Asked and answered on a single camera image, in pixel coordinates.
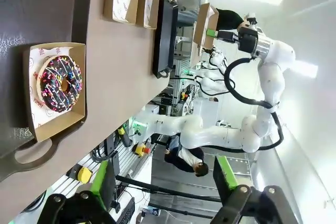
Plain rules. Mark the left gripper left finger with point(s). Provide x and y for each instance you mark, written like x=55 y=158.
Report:
x=109 y=187

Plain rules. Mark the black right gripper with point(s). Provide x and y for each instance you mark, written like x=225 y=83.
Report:
x=248 y=40

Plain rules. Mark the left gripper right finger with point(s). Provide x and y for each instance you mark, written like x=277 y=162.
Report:
x=223 y=179

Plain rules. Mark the chocolate donut with rainbow sprinkles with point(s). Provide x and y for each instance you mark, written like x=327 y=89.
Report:
x=50 y=82

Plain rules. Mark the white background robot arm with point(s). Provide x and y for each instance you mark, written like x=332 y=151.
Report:
x=210 y=82

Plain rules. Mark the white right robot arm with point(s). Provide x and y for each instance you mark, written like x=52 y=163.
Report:
x=273 y=82

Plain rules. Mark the dark brown serving tray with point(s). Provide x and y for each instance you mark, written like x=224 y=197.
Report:
x=39 y=11

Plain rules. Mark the dark round background object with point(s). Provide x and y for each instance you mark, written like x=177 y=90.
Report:
x=229 y=19

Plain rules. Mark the yellow round button box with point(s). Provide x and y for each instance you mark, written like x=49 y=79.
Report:
x=84 y=175

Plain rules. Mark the black keyboard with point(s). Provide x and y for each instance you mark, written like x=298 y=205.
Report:
x=128 y=213

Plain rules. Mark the background person dark hair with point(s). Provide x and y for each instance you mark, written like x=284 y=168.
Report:
x=189 y=159

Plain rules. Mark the black tripod pole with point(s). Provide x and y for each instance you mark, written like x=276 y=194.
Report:
x=157 y=187

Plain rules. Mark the yellow emergency stop red button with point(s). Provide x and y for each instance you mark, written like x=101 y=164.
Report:
x=139 y=149

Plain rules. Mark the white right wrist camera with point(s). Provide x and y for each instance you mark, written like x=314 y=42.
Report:
x=252 y=20

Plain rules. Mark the aluminium profile frame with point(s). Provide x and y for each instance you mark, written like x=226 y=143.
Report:
x=61 y=187

